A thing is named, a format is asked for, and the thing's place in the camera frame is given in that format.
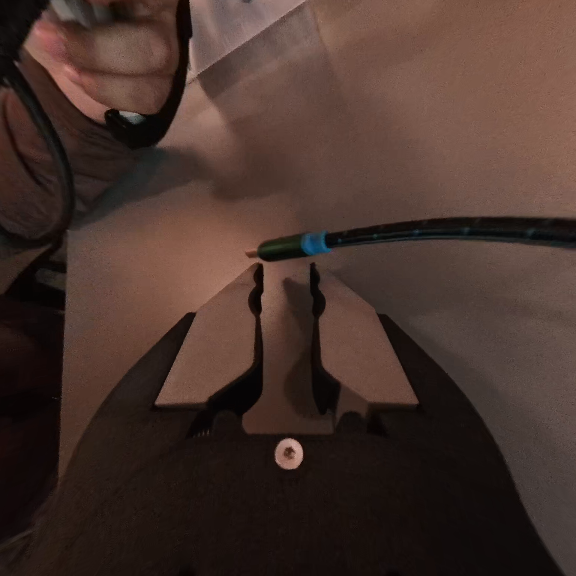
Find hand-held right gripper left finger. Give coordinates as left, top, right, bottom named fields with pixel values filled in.
left=154, top=263, right=265, bottom=409

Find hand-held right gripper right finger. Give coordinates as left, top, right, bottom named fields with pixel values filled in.
left=309, top=264, right=420, bottom=416

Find black braided HDMI cable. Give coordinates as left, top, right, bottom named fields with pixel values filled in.
left=245, top=216, right=576, bottom=264

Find person's left hand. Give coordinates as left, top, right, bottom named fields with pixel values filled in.
left=0, top=7, right=184, bottom=246

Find plain black cable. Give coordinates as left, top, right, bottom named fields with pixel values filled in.
left=0, top=58, right=76, bottom=249

